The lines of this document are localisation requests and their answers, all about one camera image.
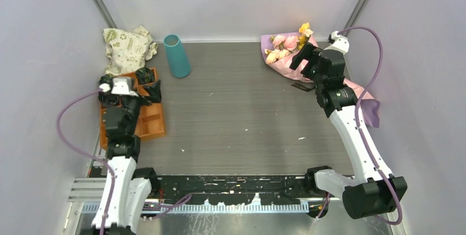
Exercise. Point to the dark rolled fabric top-right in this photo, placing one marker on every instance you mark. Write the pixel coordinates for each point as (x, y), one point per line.
(145, 75)

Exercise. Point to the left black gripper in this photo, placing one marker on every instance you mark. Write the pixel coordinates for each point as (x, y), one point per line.
(153, 91)

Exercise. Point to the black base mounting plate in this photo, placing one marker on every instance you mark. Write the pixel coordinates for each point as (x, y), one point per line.
(236, 189)

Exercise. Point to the orange compartment tray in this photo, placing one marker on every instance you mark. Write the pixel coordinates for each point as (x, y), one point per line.
(151, 123)

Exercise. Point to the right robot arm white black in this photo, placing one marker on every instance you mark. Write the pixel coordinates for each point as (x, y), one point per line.
(373, 190)

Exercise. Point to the dark rolled fabric middle-left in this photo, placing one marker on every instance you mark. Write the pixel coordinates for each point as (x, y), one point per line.
(108, 100)

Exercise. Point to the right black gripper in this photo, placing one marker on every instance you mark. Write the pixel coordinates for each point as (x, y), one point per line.
(309, 52)

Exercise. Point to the black ribbon gold lettering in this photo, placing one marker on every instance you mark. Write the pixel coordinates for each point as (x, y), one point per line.
(303, 87)

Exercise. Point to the pink paper flower bouquet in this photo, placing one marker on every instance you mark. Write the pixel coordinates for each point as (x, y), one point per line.
(278, 50)

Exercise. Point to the dark rolled fabric top-left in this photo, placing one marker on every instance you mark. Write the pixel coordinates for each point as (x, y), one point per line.
(106, 79)

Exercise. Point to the aluminium rail frame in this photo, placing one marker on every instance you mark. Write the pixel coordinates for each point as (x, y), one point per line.
(89, 191)

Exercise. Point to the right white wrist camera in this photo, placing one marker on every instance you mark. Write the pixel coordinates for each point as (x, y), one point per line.
(338, 43)

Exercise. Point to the teal cylindrical vase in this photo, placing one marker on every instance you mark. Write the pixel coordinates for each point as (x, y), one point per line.
(178, 61)

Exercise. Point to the cream printed cloth bag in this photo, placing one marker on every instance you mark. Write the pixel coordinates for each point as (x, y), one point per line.
(128, 51)

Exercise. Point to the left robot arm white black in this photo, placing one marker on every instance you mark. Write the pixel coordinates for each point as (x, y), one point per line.
(126, 187)

